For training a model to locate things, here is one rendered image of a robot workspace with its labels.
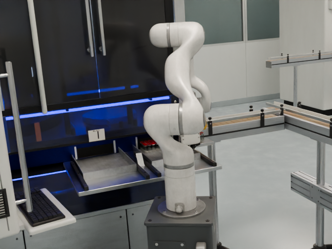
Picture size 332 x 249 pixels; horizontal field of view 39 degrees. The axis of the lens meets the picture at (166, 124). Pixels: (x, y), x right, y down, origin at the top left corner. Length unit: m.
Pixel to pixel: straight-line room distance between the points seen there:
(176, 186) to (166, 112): 0.29
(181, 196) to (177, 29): 0.67
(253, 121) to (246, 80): 5.17
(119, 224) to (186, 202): 0.90
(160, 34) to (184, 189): 0.63
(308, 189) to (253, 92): 5.27
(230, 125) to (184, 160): 1.13
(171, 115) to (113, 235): 1.13
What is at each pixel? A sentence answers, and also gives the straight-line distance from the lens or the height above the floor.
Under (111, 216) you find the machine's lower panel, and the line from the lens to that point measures 2.60.
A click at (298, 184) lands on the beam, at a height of 0.50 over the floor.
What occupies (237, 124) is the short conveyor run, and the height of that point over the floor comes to 0.92.
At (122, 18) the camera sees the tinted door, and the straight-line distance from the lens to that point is 2.42.
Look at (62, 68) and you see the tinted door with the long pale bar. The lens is 2.37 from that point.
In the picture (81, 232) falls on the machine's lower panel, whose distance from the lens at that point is 2.60.
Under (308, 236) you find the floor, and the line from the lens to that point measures 3.54.
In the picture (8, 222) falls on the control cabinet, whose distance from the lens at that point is 1.94.
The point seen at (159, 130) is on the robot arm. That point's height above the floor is 1.20.
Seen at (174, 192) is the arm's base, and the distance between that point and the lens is 1.78.
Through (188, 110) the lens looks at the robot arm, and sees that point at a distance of 1.69.
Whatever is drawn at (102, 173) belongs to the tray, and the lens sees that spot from 2.22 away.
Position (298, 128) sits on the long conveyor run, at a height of 0.87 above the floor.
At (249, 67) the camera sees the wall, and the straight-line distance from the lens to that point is 8.05.
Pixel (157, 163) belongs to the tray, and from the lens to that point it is 2.29.
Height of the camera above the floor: 1.62
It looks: 14 degrees down
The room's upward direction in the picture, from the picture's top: 4 degrees counter-clockwise
